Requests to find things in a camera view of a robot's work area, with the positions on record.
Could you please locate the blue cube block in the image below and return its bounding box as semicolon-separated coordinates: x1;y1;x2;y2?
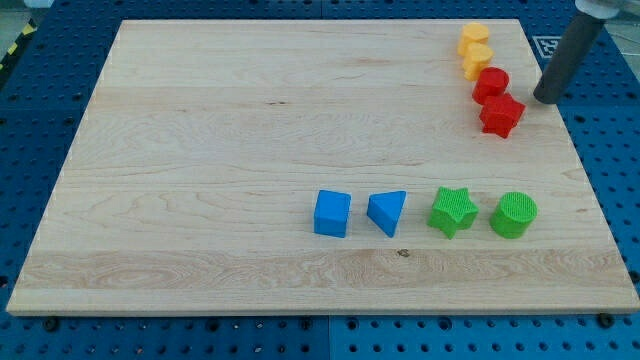
313;189;351;238

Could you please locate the blue triangle block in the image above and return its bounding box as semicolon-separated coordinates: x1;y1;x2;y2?
367;191;407;237

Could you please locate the wooden board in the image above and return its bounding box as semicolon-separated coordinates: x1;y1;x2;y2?
7;19;639;316

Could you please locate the green star block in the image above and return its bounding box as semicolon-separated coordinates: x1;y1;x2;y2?
426;186;479;239

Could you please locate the red star block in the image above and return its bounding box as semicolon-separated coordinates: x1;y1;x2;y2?
479;93;526;138

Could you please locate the green cylinder block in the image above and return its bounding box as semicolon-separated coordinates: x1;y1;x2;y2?
489;191;538;239

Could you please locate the red cylinder block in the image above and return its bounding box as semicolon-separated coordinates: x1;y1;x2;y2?
472;67;510;105

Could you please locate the yellow heart block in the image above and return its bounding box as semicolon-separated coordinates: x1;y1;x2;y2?
462;42;494;81

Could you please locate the yellow hexagon block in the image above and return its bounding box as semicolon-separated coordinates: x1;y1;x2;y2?
457;22;490;56

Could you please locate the white fiducial marker tag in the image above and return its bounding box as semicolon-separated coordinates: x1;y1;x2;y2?
532;35;561;59

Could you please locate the yellow black hazard tape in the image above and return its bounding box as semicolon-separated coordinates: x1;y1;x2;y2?
1;18;38;73

